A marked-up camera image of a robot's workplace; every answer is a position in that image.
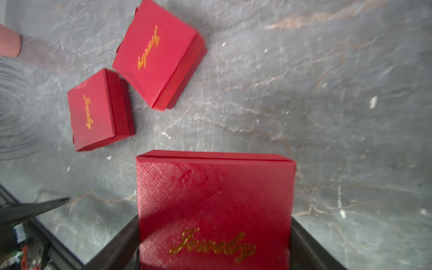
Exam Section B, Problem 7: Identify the red jewelry box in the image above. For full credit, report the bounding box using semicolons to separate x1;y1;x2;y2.
67;69;136;152
113;1;207;111

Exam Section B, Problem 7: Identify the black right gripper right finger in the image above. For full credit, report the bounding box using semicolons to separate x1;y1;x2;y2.
289;218;347;270

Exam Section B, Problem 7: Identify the pink plastic cup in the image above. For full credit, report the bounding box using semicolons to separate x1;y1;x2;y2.
0;24;22;58

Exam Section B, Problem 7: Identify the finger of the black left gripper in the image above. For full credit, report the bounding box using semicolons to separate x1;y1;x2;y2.
1;198;70;226

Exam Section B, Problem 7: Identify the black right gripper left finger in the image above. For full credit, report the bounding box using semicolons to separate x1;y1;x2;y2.
82;216;140;270

